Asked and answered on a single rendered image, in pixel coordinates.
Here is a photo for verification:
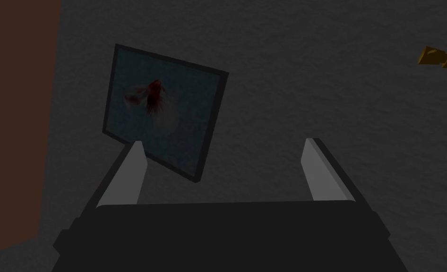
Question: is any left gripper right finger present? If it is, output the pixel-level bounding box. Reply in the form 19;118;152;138
300;137;372;212

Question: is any yellow wall lamp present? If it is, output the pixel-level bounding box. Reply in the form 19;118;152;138
417;45;447;72

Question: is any framed fish picture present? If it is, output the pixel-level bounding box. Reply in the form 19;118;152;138
102;43;230;184

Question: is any brown door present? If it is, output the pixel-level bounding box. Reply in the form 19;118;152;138
0;0;62;258

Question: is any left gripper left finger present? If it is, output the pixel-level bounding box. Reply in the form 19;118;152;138
83;140;148;217

